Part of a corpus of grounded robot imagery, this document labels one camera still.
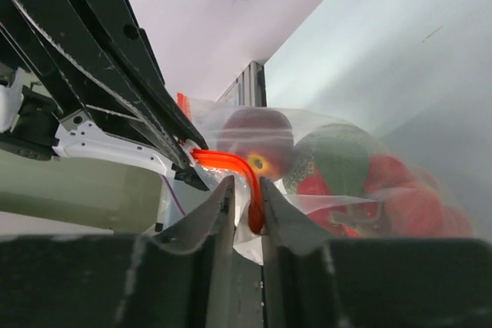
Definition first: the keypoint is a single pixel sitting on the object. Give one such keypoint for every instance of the fake green melon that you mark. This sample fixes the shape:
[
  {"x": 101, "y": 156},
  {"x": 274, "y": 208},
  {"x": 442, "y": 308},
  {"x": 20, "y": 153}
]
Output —
[{"x": 335, "y": 158}]

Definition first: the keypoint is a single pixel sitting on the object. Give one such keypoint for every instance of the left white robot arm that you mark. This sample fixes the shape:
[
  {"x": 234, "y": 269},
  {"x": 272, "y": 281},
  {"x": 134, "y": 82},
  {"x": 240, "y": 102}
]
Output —
[{"x": 51, "y": 196}]

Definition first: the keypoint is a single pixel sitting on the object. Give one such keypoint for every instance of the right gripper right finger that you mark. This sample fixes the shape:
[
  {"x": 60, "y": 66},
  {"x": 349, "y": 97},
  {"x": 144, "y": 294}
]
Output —
[{"x": 312, "y": 279}]

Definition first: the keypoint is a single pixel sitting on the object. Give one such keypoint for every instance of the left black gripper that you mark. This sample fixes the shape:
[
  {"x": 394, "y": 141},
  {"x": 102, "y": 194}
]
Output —
[{"x": 79, "y": 79}]

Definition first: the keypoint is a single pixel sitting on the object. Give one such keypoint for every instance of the fake red strawberries bunch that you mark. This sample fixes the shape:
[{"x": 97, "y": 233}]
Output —
[{"x": 396, "y": 202}]

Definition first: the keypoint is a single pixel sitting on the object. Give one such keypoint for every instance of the fake red apple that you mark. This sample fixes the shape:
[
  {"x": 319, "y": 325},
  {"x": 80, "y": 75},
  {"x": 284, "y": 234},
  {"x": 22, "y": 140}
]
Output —
[{"x": 263, "y": 137}]

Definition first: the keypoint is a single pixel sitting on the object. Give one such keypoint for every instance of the left aluminium frame post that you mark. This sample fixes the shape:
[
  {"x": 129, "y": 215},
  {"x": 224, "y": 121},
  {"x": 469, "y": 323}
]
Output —
[{"x": 248, "y": 89}]

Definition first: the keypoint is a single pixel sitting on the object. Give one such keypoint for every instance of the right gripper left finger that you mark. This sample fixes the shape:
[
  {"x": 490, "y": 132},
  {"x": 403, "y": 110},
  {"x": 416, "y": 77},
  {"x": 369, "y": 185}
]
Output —
[{"x": 177, "y": 278}]

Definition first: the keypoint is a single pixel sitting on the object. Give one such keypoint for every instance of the clear zip top bag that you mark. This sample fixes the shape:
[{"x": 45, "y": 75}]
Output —
[{"x": 210, "y": 116}]

